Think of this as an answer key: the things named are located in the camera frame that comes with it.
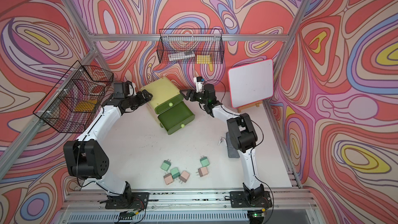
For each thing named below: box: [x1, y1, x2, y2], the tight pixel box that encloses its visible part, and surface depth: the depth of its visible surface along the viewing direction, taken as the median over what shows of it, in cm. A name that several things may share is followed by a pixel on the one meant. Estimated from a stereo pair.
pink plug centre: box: [178, 170, 190, 185], surface depth 81 cm
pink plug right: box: [195, 166, 209, 178], surface depth 83 cm
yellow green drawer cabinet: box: [139, 76, 195, 135], surface depth 93 cm
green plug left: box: [160, 158, 172, 172], surface depth 85 cm
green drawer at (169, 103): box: [154, 93, 184, 115], surface depth 90 cm
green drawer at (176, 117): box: [157, 101, 196, 135], surface depth 94 cm
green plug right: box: [199, 155, 210, 167], surface depth 86 cm
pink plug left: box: [163, 173, 174, 186], surface depth 80 cm
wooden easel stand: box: [236, 100, 263, 114], surface depth 109 cm
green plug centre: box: [169, 166, 181, 179], surface depth 82 cm
